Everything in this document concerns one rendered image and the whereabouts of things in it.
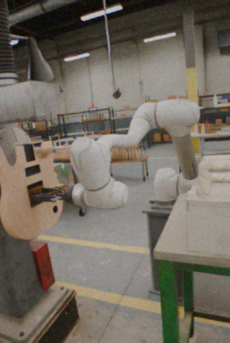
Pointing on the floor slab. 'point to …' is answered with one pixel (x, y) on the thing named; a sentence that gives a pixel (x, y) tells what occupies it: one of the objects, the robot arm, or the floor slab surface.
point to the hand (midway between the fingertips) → (37, 193)
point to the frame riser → (57, 324)
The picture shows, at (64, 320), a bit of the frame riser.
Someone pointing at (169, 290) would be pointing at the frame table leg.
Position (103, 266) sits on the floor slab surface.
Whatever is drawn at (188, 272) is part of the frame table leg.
